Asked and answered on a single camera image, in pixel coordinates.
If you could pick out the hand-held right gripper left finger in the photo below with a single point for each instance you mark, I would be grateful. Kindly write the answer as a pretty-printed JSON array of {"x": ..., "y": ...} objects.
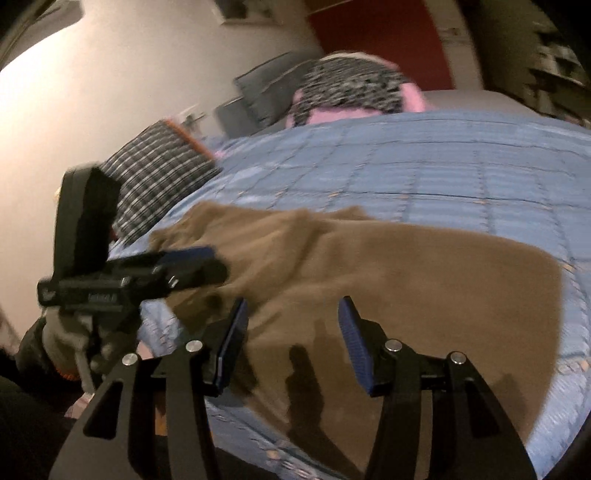
[{"x": 231, "y": 350}]

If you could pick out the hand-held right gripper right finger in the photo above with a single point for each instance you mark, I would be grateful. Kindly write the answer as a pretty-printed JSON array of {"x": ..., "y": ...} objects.
[{"x": 358, "y": 350}]

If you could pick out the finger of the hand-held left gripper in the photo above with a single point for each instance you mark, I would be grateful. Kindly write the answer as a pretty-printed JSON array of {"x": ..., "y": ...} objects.
[
  {"x": 194, "y": 254},
  {"x": 203, "y": 277}
]

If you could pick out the brown fleece pants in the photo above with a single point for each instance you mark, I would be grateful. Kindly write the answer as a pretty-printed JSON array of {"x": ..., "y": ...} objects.
[{"x": 415, "y": 286}]

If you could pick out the person's left forearm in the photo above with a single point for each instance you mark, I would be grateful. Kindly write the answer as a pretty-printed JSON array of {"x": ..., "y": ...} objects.
[{"x": 32, "y": 355}]

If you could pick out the person's left hand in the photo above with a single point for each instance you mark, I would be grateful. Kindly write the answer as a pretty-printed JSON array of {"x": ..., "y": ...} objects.
[{"x": 62, "y": 339}]

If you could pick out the dark plaid pillow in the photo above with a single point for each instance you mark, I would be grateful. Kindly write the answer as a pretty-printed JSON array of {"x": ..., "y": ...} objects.
[{"x": 157, "y": 175}]

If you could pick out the grey padded headboard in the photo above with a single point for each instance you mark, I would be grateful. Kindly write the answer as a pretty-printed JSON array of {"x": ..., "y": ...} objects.
[{"x": 268, "y": 92}]

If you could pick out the blue checked bedspread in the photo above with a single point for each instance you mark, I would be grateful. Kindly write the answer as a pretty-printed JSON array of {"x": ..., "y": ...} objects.
[{"x": 438, "y": 161}]

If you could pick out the leopard print blanket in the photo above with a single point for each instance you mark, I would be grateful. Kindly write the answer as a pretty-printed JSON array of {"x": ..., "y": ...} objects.
[{"x": 351, "y": 83}]

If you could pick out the pink quilt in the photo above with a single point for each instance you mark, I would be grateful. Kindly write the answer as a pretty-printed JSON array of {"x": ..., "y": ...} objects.
[{"x": 412, "y": 99}]

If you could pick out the white mattress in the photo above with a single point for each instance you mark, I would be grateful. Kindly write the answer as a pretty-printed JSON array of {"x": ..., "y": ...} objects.
[{"x": 485, "y": 102}]

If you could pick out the red wardrobe panel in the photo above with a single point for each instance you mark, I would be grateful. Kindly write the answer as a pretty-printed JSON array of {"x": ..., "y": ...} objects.
[{"x": 383, "y": 32}]

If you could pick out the wooden bookshelf with books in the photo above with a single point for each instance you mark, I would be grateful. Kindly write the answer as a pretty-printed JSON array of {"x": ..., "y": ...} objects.
[{"x": 549, "y": 60}]

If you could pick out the white wall socket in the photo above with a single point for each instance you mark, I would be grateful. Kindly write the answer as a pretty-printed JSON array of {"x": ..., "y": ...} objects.
[{"x": 191, "y": 117}]

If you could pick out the framed wall picture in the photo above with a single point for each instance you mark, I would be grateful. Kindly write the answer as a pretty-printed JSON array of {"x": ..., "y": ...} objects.
[{"x": 242, "y": 8}]

